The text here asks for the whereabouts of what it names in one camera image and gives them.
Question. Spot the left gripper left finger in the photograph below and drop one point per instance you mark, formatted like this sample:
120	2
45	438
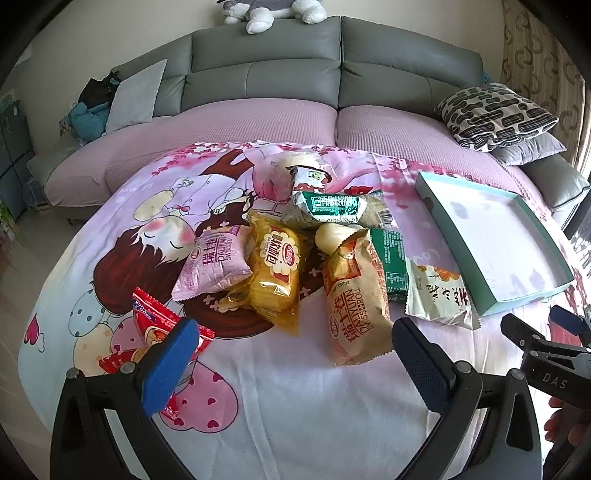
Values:
83	445

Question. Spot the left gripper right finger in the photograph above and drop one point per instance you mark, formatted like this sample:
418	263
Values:
508	443

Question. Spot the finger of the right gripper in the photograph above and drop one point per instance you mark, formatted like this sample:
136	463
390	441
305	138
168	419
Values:
520	333
573	323

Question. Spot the white peanut snack packet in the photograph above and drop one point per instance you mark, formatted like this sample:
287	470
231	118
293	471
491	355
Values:
439	295

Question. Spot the red snack packet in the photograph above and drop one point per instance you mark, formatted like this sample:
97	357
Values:
153	321

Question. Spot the dark green snack packet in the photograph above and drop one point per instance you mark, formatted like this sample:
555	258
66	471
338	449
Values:
390	248

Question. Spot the orange swiss roll packet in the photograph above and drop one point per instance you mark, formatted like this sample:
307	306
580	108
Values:
359	318

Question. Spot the round biscuit clear packet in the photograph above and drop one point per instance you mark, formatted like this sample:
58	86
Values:
377	213

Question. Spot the pale yellow bun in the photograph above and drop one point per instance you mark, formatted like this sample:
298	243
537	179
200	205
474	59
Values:
330	236

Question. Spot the green white walnut cake packet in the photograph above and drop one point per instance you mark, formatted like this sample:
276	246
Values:
308	210

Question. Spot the pink swiss roll packet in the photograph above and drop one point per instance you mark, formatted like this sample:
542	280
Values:
216	263

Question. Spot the yellow bread packet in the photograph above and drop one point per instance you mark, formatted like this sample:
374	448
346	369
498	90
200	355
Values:
273	289

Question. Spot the red white milk biscuit packet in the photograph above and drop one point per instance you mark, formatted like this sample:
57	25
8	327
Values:
309	179

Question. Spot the clear bread bun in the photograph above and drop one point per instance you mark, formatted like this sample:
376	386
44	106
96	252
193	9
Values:
281	163

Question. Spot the person's right hand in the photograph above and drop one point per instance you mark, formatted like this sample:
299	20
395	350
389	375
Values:
557	422

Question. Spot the teal white tray box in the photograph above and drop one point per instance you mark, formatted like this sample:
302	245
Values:
505	253

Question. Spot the grey pillow right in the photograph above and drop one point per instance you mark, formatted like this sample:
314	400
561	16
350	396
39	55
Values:
529	150

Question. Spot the pink cartoon tablecloth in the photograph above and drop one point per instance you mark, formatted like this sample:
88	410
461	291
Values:
259	403

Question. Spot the black white patterned pillow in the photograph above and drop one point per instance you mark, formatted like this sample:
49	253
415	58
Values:
483	118

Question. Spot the pink sofa seat cover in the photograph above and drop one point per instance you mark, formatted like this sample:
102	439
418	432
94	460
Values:
89	176

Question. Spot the grey storage cabinet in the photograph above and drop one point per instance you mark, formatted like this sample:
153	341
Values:
16	151

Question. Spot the grey leather sofa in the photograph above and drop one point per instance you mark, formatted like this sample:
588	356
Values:
342	62

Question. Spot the teal blue clothing pile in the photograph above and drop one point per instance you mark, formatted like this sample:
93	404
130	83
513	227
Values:
85	124

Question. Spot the light grey pillow left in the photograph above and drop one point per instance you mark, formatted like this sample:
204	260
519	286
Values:
135	98

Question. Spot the black bag on sofa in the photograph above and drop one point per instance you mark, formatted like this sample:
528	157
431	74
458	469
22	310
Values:
99	92

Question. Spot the grey white plush toy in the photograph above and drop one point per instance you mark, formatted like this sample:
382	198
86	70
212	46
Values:
259	15

